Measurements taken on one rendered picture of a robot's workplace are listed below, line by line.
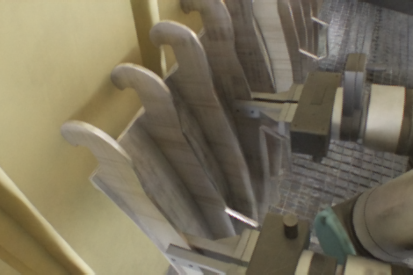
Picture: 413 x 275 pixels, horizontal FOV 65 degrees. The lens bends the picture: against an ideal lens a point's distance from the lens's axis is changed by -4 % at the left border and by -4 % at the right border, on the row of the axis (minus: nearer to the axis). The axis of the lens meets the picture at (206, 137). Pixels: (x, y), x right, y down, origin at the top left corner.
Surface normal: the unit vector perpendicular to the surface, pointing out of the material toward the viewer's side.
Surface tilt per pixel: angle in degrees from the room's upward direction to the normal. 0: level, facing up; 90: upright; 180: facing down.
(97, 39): 90
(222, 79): 90
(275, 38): 90
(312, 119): 13
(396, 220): 89
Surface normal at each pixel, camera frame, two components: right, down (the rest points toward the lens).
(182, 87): -0.40, 0.72
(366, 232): -0.95, 0.23
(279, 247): -0.23, -0.68
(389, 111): -0.41, -0.18
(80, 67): 0.92, 0.29
